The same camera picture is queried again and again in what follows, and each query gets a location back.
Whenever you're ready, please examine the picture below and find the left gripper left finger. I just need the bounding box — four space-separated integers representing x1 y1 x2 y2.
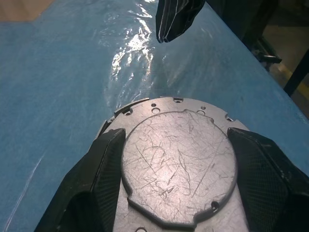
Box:
33 128 126 232

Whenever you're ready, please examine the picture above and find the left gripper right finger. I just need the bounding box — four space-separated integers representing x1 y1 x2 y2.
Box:
226 127 309 232

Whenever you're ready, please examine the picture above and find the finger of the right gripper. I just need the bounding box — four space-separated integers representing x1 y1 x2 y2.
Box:
155 0 181 44
164 0 206 44

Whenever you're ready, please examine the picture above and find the silver motor cover plate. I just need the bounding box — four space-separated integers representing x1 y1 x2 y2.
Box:
112 96 250 232

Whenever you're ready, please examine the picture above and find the blue table mat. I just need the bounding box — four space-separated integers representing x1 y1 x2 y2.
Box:
0 0 309 232

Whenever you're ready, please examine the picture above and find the black support frame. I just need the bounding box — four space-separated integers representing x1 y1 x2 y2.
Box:
212 0 309 98

